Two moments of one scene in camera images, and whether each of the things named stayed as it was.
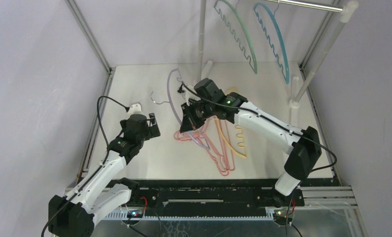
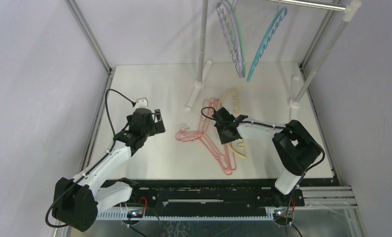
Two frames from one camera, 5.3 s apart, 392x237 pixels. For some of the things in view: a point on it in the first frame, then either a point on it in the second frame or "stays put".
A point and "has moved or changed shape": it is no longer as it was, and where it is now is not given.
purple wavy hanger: (172, 108) -> (229, 28)
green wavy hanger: (254, 62) has moved or changed shape
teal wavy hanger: (287, 78) -> (274, 26)
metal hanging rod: (310, 5) stays put
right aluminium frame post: (316, 41) stays put
